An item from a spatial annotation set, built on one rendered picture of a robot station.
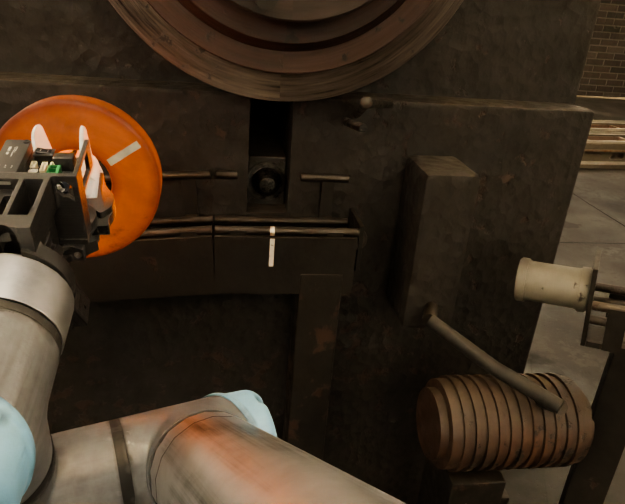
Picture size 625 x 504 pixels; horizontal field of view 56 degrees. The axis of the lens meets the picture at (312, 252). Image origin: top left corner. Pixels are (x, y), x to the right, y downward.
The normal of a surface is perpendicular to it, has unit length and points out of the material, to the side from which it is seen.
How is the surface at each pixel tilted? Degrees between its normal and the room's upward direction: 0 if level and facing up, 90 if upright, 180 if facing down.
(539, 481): 0
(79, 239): 105
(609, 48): 90
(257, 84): 90
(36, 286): 45
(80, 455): 18
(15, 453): 70
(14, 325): 36
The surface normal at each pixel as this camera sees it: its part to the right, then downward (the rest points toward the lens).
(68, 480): 0.30, -0.48
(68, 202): 0.11, 0.64
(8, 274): 0.31, -0.75
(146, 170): 0.16, 0.40
